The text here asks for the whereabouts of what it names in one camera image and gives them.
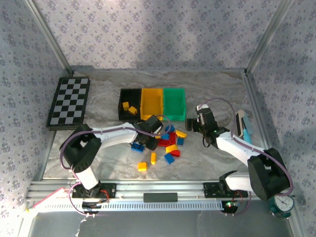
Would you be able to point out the blue lego brick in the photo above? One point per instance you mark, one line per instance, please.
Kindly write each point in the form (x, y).
(137, 147)
(180, 141)
(169, 158)
(165, 136)
(170, 128)

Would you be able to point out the red lego brick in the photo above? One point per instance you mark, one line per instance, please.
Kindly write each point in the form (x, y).
(163, 143)
(172, 138)
(175, 153)

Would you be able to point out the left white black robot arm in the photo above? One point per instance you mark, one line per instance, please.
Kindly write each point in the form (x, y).
(113, 135)

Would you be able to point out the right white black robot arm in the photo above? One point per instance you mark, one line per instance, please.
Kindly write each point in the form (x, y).
(234, 145)

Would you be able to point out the green plastic bin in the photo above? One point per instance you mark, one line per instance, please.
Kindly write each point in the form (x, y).
(174, 103)

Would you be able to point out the white black handheld device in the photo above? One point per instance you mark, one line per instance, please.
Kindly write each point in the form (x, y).
(239, 123)

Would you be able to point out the yellow plastic bin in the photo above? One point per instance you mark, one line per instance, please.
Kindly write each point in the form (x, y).
(151, 103)

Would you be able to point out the blue plastic tool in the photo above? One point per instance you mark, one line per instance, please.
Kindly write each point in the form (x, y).
(247, 130)

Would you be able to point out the black plastic bin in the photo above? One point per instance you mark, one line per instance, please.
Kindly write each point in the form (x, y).
(130, 97)

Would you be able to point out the black rectangular block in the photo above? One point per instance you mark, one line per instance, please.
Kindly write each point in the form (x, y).
(160, 197)

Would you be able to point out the black grey checkerboard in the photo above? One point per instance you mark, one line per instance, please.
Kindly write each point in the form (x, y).
(69, 102)

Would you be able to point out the circuit board with led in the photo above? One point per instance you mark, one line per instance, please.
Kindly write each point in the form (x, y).
(230, 206)

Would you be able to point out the black controller box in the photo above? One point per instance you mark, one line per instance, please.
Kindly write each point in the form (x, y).
(91, 205)

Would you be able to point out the teal round clock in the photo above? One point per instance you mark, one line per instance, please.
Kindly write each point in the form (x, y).
(282, 203)

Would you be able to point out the pink white strip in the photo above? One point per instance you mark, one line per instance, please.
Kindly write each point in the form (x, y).
(49, 197)

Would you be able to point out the aluminium frame bar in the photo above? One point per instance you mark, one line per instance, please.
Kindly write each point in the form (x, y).
(256, 108)
(45, 158)
(160, 70)

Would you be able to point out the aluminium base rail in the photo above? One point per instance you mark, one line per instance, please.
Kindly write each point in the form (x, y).
(160, 188)

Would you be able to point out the aluminium frame post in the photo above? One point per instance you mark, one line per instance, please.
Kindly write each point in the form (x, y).
(269, 37)
(49, 37)

